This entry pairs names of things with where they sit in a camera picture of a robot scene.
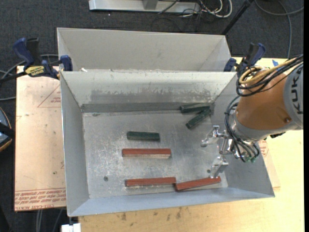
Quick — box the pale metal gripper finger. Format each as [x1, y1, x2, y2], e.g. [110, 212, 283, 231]
[200, 125, 227, 148]
[209, 156, 229, 179]

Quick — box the dark green flat block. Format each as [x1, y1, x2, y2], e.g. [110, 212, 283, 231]
[180, 103, 211, 114]
[185, 108, 212, 130]
[126, 130, 161, 142]

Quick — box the red-brown flat block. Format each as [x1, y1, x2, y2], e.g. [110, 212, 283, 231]
[121, 148, 172, 160]
[174, 176, 222, 192]
[125, 176, 177, 189]

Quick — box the grey metal bin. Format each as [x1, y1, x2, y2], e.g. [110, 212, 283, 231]
[56, 27, 276, 218]

